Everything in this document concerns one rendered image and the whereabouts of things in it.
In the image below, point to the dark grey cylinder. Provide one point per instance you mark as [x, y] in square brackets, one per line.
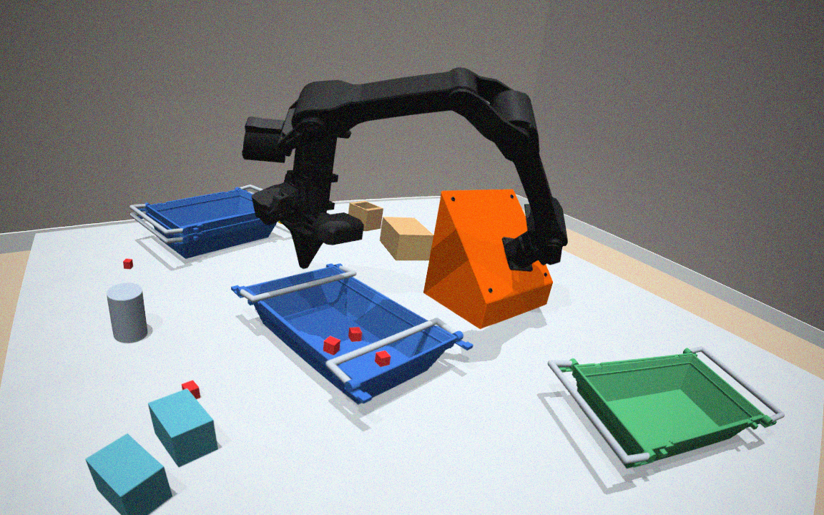
[127, 313]

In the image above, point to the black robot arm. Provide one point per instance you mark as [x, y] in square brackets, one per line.
[326, 110]

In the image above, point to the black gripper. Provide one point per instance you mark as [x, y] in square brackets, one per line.
[319, 226]

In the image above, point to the light blue cube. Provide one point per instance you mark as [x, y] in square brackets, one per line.
[183, 427]
[129, 478]

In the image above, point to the green plastic tray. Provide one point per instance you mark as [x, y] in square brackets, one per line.
[648, 409]

